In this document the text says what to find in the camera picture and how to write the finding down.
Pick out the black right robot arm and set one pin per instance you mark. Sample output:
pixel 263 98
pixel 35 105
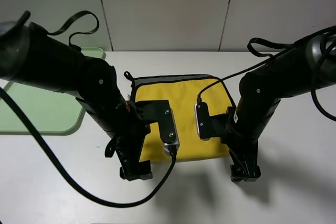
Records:
pixel 303 66

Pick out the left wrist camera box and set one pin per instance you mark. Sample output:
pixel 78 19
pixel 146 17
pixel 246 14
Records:
pixel 160 112

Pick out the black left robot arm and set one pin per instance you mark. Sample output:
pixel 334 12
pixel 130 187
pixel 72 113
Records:
pixel 31 56

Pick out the yellow towel with black trim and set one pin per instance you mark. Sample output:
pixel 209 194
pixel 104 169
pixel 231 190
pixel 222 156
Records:
pixel 181 91

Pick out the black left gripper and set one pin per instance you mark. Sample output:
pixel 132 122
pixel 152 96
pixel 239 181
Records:
pixel 127 132

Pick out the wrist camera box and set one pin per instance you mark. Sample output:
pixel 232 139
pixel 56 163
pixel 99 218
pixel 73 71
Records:
pixel 211 126
pixel 160 112

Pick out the light green plastic tray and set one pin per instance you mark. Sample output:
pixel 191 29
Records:
pixel 51 113

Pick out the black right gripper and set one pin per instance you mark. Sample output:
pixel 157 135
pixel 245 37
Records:
pixel 243 149

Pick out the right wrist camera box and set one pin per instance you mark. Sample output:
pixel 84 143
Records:
pixel 211 126

